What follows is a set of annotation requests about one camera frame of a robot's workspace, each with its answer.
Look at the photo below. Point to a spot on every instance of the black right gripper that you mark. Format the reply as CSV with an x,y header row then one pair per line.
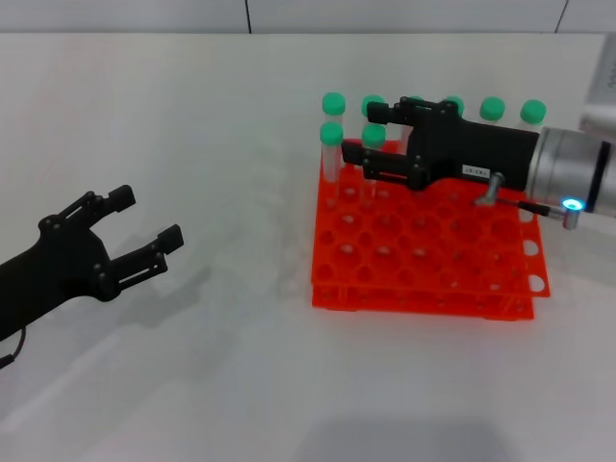
x,y
471,149

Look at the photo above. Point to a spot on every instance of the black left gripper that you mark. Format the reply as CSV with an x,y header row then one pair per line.
x,y
58,269

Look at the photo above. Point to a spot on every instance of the clear test tube green cap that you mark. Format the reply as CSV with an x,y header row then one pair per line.
x,y
415,99
371,98
331,134
374,135
333,103
492,108
456,102
532,111

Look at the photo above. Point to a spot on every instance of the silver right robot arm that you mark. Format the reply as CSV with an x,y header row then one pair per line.
x,y
568,159

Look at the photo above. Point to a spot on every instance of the orange test tube rack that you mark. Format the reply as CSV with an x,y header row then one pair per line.
x,y
423,260

